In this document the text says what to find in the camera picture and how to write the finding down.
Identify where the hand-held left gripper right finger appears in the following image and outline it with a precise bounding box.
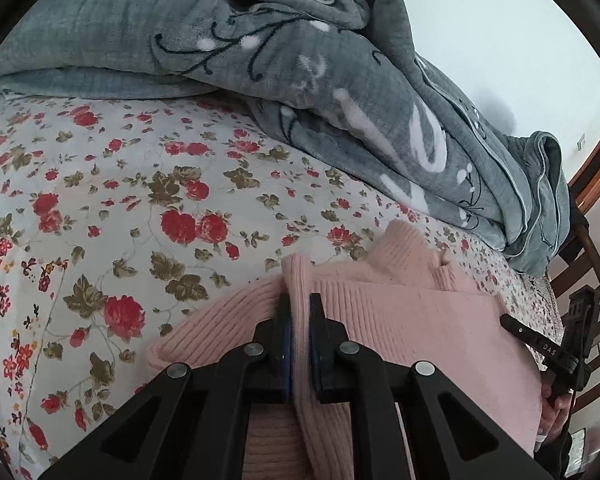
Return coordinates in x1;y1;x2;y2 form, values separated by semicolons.
308;293;556;480

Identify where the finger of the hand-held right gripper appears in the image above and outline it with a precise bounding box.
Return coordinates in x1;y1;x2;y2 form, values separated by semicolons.
500;313;561;368
566;289;600;361

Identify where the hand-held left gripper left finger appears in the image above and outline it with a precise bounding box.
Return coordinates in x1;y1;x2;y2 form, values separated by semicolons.
37;293;296;480

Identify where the pink knit sweater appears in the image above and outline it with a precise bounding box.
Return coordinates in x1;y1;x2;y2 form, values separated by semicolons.
147;220;547;480

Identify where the person's right hand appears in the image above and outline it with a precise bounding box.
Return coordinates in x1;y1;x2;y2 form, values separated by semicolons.
536;382;575;443

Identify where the floral bed sheet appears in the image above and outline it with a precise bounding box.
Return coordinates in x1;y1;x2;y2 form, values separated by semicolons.
0;92;565;480

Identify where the grey floral blanket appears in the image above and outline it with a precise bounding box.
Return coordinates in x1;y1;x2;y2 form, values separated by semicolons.
0;0;576;278

